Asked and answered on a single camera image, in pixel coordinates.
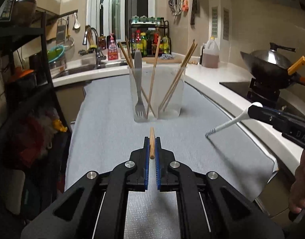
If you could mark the row of condiment bottles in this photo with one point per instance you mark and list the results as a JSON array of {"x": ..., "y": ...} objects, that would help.
[{"x": 143, "y": 42}]

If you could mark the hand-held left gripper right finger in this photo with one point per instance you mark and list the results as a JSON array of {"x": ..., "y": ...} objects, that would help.
[{"x": 158, "y": 164}]

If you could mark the pot with orange lid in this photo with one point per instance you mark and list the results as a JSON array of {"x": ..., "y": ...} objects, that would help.
[{"x": 21, "y": 76}]

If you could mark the black shelf rack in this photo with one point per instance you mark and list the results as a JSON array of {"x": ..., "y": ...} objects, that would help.
[{"x": 44, "y": 54}]

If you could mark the steel faucet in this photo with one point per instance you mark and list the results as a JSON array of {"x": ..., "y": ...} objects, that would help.
[{"x": 97, "y": 52}]

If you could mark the orange peeler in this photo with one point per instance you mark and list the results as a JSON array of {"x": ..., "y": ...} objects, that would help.
[{"x": 185, "y": 6}]

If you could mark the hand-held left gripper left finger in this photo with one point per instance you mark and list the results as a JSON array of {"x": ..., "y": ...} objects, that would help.
[{"x": 147, "y": 164}]

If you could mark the dark bowl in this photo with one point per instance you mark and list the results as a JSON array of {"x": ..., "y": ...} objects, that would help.
[{"x": 24, "y": 12}]

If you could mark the ginger piece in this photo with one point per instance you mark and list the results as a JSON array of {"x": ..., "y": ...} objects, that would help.
[{"x": 193, "y": 62}]

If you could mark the red bag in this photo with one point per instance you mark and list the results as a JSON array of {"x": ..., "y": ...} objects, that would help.
[{"x": 30, "y": 142}]

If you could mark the steel grater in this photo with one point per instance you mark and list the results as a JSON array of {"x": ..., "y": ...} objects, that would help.
[{"x": 61, "y": 32}]

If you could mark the window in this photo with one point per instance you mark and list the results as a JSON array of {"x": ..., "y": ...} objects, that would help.
[{"x": 117, "y": 7}]

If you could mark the hanging wooden board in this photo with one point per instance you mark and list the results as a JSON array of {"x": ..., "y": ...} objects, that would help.
[{"x": 51, "y": 32}]

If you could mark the hanging steel kitchen tools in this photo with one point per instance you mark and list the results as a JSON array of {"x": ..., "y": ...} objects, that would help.
[{"x": 176, "y": 5}]

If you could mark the steel pot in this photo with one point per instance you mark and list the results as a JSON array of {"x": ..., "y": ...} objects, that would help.
[{"x": 58, "y": 66}]

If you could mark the yellow toy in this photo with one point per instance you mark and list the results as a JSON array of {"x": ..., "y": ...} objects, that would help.
[{"x": 59, "y": 126}]

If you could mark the steel strainer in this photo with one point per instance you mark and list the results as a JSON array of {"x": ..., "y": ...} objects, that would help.
[{"x": 68, "y": 42}]

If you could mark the clear plastic utensil holder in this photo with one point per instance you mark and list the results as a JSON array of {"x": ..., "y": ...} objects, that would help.
[{"x": 172, "y": 109}]

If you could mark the clear oil jug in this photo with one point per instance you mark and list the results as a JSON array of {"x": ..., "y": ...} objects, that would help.
[{"x": 210, "y": 57}]

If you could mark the person's right hand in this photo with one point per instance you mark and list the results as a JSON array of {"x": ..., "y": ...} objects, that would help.
[{"x": 302, "y": 186}]

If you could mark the black cooktop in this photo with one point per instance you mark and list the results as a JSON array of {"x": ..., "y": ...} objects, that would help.
[{"x": 239, "y": 87}]

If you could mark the wooden utensils bundle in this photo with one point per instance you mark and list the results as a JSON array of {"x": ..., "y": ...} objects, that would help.
[{"x": 90, "y": 36}]

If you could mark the red chili jar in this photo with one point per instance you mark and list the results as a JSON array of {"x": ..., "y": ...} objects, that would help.
[{"x": 102, "y": 42}]

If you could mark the red refill pouch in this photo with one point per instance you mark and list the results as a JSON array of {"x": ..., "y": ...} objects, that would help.
[{"x": 112, "y": 48}]

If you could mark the hanging cleaver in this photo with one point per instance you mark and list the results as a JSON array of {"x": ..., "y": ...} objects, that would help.
[{"x": 194, "y": 12}]

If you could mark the blue patterned cloth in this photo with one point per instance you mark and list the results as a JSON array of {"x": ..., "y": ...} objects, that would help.
[{"x": 166, "y": 56}]

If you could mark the black spice rack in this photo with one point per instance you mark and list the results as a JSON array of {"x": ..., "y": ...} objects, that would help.
[{"x": 130, "y": 37}]

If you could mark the wall vent grille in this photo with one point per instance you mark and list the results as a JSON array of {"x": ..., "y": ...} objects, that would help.
[{"x": 214, "y": 22}]

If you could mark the grey table mat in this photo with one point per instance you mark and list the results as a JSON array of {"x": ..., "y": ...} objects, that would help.
[{"x": 105, "y": 129}]

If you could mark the grey fork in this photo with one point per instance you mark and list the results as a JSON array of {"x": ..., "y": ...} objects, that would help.
[{"x": 138, "y": 67}]

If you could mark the row of spice jars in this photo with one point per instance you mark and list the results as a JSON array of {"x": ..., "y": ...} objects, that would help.
[{"x": 142, "y": 19}]

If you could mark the white ladle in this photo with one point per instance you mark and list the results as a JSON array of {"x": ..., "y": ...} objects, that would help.
[{"x": 77, "y": 25}]

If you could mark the steel sink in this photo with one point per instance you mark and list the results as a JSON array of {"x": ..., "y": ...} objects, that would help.
[{"x": 75, "y": 71}]

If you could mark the steel wok lid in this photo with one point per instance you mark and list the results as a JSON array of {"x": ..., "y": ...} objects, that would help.
[{"x": 272, "y": 56}]

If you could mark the green plastic basin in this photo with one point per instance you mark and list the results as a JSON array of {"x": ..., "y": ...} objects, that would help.
[{"x": 55, "y": 53}]

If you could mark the round wooden cutting board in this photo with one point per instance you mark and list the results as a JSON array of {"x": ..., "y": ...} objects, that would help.
[{"x": 167, "y": 61}]

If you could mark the black wok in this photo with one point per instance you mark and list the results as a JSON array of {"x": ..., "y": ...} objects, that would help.
[{"x": 262, "y": 69}]

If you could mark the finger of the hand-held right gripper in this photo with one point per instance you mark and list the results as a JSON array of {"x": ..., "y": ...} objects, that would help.
[{"x": 264, "y": 115}]

